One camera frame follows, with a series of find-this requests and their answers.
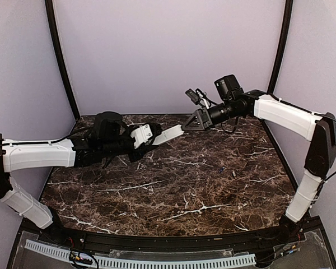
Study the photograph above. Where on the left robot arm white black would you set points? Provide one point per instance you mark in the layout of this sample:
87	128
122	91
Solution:
108	138

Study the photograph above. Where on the left black frame post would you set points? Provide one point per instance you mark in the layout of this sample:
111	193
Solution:
54	33

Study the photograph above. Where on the white remote control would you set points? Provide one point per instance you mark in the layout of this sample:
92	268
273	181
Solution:
168	135

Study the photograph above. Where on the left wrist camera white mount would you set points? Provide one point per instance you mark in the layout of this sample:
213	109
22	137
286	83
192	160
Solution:
141	135

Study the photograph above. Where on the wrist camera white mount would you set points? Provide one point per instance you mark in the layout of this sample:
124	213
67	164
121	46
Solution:
198	97
141	135

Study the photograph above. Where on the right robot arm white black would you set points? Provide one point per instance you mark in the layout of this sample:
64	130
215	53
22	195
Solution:
318	129

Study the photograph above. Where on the right black frame post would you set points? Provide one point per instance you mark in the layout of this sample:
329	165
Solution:
287	14

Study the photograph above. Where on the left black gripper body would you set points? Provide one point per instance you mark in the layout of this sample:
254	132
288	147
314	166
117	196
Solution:
139	154

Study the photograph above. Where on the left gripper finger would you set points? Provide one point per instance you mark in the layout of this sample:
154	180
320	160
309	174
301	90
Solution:
145	154
156	130

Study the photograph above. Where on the black front rail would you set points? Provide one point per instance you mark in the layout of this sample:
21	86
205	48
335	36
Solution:
259	240

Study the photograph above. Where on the black frame post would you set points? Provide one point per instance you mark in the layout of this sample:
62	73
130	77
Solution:
287	14
54	33

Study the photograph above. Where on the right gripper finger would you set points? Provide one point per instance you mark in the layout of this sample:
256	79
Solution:
194	127
196	117

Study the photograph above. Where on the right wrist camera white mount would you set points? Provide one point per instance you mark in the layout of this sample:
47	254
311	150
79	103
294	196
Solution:
198	97

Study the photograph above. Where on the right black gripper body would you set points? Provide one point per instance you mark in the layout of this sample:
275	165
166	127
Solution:
206	117

